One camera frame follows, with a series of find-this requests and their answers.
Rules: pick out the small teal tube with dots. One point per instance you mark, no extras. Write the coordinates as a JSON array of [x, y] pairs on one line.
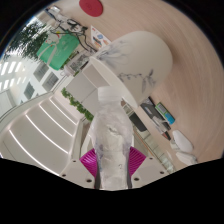
[[169, 117]]

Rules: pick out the ceiling light strips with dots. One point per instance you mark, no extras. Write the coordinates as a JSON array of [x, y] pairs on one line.
[[40, 133]]

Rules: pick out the flat round red coaster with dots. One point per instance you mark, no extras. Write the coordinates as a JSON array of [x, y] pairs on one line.
[[91, 6]]

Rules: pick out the large clear drink bottle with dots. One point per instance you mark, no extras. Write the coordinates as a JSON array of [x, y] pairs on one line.
[[75, 63]]

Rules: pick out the green plants in cabinet planter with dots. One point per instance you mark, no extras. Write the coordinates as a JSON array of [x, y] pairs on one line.
[[78, 105]]

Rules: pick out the white ceramic mug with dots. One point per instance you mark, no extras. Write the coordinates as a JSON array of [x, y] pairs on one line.
[[140, 63]]

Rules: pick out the green hedge plant row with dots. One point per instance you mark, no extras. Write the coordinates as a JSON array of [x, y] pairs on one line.
[[26, 41]]

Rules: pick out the clear plastic water bottle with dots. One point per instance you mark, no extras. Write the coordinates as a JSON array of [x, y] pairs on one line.
[[110, 140]]

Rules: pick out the colourful sticker sheet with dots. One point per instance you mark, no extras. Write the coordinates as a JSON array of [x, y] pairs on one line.
[[98, 37]]

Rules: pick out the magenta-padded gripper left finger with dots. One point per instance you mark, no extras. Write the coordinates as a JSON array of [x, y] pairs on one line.
[[78, 173]]

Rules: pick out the glass railing with wooden handrail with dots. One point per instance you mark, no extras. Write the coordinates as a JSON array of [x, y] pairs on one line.
[[155, 146]]

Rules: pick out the white computer mouse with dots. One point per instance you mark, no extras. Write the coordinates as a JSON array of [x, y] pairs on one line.
[[181, 140]]

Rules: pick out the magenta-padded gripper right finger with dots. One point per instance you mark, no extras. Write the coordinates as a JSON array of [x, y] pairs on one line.
[[148, 171]]

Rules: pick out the black folder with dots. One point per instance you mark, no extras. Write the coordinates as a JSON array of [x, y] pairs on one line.
[[150, 108]]

